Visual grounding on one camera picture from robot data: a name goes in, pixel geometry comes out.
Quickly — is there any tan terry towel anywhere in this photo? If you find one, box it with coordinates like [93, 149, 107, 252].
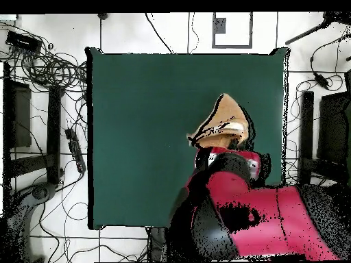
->
[186, 92, 251, 150]

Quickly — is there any black metal stand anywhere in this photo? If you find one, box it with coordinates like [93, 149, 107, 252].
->
[2, 62, 65, 187]
[297, 90, 351, 190]

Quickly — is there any black power adapter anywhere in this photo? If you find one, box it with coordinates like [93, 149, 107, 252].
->
[313, 72, 330, 90]

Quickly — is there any dark green table cloth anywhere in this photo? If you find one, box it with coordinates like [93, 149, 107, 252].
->
[85, 47, 291, 230]

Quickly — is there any black tripod pole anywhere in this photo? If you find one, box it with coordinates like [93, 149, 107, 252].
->
[285, 12, 351, 46]

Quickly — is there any black power strip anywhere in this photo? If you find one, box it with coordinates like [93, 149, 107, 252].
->
[64, 127, 87, 174]

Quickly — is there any dark grey stand base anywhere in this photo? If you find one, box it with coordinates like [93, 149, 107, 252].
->
[5, 181, 58, 262]

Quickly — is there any black cable tangle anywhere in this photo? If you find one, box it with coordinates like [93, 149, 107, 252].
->
[0, 21, 88, 95]
[285, 73, 346, 143]

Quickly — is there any grey square floor frame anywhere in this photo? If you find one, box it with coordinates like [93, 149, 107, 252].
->
[211, 12, 254, 49]

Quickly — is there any thin black floor cable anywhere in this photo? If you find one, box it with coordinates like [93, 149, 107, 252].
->
[186, 12, 200, 54]

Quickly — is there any black network switch box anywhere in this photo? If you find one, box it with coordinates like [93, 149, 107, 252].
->
[5, 30, 43, 53]

